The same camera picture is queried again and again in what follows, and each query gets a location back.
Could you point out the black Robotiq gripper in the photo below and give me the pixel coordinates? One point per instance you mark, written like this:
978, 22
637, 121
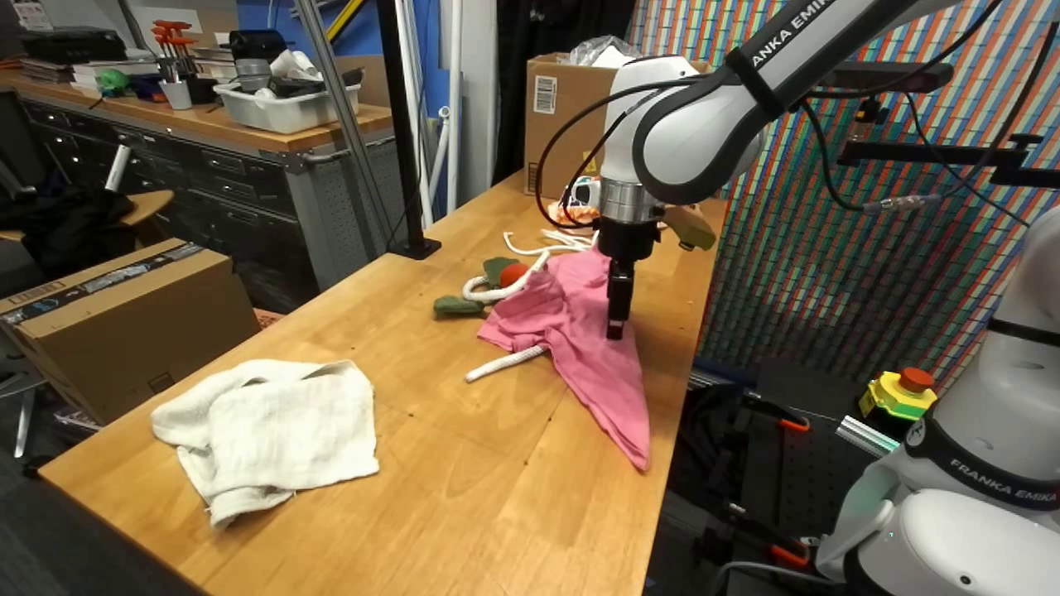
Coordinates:
632, 242

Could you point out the pink shirt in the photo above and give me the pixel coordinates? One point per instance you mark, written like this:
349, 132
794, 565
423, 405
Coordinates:
573, 343

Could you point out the white towel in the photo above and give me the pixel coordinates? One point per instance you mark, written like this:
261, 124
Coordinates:
275, 434

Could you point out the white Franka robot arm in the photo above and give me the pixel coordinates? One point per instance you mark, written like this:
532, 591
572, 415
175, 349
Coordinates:
708, 121

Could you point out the green plush toy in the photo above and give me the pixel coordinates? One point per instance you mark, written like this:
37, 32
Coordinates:
457, 306

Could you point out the colourful striped backdrop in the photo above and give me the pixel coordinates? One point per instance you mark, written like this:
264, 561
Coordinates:
795, 252

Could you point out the black orange bar clamp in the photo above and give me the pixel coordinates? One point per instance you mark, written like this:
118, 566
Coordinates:
790, 558
790, 417

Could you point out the cardboard box with shipping label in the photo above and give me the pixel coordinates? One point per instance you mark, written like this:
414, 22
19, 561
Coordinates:
573, 80

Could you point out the clear plastic bag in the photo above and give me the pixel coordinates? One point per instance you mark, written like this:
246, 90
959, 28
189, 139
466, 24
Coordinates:
601, 49

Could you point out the black stand pole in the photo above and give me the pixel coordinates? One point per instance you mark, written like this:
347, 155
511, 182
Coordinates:
399, 110

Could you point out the yellow emergency stop button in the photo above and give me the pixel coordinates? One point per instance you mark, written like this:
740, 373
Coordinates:
899, 398

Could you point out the grey tripod leg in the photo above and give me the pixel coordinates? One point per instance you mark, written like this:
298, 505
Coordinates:
347, 110

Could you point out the white plastic bin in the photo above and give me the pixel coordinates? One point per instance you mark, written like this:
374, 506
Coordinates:
275, 110

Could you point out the wooden workbench with drawers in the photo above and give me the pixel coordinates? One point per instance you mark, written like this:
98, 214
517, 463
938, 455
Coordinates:
220, 176

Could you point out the wooden stool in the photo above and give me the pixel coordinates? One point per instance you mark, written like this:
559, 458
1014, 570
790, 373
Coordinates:
151, 205

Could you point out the cardboard box with black tape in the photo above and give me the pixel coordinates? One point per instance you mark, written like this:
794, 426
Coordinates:
134, 332

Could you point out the black cloth bundle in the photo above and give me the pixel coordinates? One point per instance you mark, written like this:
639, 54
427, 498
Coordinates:
78, 225

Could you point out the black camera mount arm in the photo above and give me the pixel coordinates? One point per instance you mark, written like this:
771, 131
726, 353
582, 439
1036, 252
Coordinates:
938, 149

